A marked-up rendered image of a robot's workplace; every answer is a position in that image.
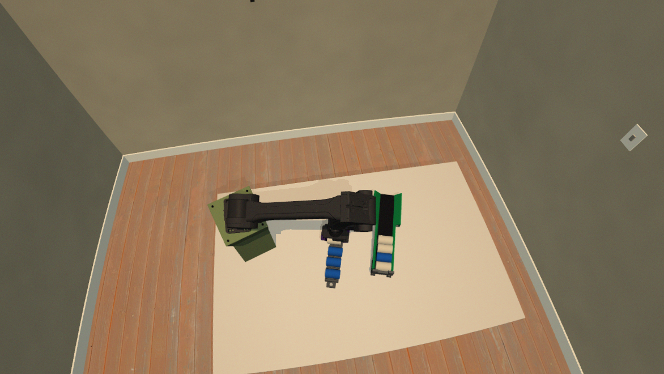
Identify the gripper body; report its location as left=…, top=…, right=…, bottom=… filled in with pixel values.
left=321, top=224, right=350, bottom=243

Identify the blue plastic bar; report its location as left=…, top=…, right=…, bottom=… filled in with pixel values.
left=326, top=257, right=341, bottom=267
left=376, top=252, right=392, bottom=263
left=325, top=269, right=340, bottom=279
left=328, top=246, right=343, bottom=257

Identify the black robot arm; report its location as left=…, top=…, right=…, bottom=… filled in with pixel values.
left=224, top=190, right=376, bottom=233

